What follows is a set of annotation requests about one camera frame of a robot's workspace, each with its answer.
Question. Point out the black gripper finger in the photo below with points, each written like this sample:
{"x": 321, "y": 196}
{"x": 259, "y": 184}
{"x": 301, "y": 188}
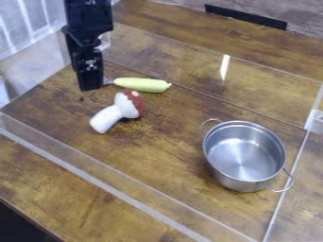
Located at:
{"x": 88, "y": 66}

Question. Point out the clear acrylic triangle stand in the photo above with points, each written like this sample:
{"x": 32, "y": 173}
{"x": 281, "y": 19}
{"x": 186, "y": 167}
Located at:
{"x": 106, "y": 41}

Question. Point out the white red plush mushroom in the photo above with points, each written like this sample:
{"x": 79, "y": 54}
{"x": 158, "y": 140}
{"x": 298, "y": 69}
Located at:
{"x": 128, "y": 105}

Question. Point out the clear acrylic enclosure wall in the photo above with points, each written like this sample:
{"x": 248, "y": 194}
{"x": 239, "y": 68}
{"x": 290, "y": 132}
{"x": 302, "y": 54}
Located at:
{"x": 135, "y": 184}

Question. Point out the silver metal pot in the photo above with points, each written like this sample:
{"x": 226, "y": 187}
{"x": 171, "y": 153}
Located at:
{"x": 246, "y": 156}

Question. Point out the black bar on table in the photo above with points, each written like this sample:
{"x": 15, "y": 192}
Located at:
{"x": 247, "y": 17}

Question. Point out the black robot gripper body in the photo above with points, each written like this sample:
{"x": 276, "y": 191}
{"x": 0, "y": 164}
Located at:
{"x": 88, "y": 21}

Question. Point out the spoon with yellow handle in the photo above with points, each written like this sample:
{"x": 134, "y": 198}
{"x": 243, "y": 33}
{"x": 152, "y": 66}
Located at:
{"x": 148, "y": 85}

